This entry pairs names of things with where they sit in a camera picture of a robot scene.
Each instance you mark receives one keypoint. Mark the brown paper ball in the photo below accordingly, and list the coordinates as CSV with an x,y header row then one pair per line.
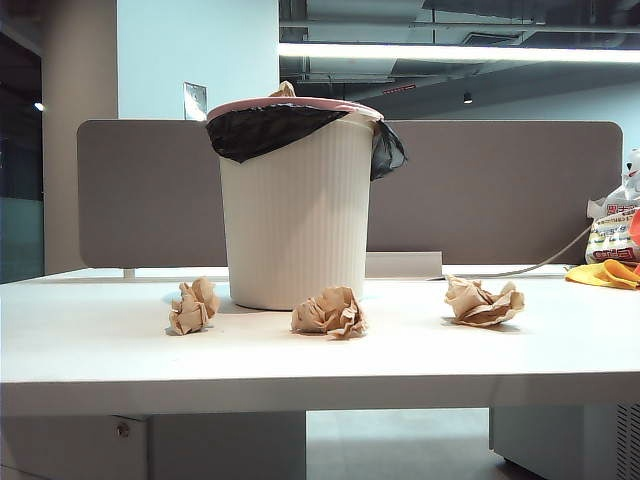
x,y
192,307
325,312
480,305

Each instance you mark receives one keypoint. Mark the white ribbed plastic trash can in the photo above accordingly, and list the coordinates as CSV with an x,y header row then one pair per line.
x,y
295,225

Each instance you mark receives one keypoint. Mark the black plastic trash bag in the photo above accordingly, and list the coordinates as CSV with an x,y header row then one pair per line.
x,y
260,130

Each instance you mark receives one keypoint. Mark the flat white box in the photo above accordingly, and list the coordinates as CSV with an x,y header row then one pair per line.
x,y
405,265

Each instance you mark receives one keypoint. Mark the crumpled brown paper piece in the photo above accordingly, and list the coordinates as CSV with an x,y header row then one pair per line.
x,y
285,90

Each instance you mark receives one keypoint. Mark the grey fabric desk divider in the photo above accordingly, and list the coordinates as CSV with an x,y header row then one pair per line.
x,y
150,200

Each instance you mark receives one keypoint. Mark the paper notice sheet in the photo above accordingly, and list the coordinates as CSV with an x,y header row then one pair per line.
x,y
194,100

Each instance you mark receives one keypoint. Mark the long ceiling light strip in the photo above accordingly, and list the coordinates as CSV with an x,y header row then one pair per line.
x,y
400,51

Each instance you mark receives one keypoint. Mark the black ceiling spot lamp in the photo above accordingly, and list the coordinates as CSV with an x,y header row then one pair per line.
x,y
468,98

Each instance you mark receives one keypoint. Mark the white drawer cabinet with lock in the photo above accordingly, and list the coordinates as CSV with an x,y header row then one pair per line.
x,y
225,445

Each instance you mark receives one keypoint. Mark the orange cloth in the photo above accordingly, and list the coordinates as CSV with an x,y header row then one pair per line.
x,y
600,275

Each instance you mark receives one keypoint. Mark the printed plastic snack bag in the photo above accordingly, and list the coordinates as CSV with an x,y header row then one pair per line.
x,y
612,235

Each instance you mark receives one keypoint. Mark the white cabinet with vent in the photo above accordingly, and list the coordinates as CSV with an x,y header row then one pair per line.
x,y
550,435

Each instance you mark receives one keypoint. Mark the white plush toy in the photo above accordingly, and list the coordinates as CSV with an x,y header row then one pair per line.
x,y
634,170

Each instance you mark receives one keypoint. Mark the white divider bracket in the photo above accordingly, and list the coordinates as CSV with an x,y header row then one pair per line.
x,y
129,273

